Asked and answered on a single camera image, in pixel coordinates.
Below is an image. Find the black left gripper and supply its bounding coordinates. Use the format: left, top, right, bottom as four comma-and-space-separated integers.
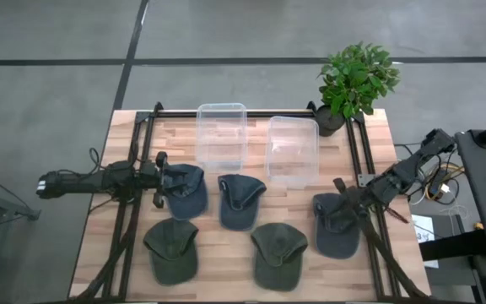
139, 150, 185, 209

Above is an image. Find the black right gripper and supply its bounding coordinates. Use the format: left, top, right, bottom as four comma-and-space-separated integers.
326, 176, 381, 225

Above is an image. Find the blue denim cap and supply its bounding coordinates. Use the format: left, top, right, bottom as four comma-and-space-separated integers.
217, 173, 267, 232
161, 163, 209, 221
312, 193, 361, 260

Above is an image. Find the dark green cap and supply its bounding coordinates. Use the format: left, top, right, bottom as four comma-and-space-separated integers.
250, 222, 309, 292
143, 218, 200, 286

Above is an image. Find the clear plastic container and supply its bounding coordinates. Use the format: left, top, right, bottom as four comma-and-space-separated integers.
265, 116, 321, 189
195, 102, 248, 174

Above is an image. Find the white paper sheet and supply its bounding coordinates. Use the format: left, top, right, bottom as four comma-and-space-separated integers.
411, 214, 440, 269

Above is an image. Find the black plant pot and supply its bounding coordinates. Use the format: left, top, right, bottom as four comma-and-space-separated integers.
313, 104, 347, 138

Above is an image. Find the black power adapter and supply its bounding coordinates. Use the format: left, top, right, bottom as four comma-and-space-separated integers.
430, 166, 449, 199

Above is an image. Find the black support beam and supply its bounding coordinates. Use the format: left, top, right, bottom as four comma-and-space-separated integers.
418, 230, 486, 262

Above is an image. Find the green leafy plant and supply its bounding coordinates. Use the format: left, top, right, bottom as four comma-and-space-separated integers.
316, 41, 402, 120

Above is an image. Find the dark red wire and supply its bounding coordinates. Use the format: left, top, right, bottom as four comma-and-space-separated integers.
385, 205, 411, 225

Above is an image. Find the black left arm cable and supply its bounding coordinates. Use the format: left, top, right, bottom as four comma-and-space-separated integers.
88, 147, 101, 171

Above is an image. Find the yellow cable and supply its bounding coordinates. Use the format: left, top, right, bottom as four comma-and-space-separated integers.
424, 163, 466, 200

